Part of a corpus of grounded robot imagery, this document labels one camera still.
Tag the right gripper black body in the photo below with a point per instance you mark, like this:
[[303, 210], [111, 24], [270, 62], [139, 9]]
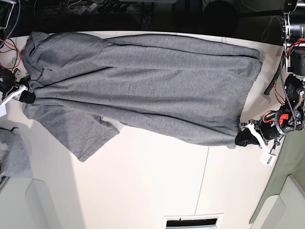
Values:
[[8, 81]]

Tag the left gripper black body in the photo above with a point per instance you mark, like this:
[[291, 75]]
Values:
[[274, 124]]

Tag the grey t-shirt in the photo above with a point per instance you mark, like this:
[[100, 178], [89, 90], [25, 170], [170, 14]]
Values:
[[187, 88]]

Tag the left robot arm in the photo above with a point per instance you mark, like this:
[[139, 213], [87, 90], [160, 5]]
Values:
[[290, 117]]

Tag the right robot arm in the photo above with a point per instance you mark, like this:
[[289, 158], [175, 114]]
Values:
[[6, 43]]

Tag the grey cloth pile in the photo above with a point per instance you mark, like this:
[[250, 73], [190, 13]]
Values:
[[14, 158]]

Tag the white floor vent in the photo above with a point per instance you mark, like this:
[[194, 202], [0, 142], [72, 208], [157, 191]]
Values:
[[209, 221]]

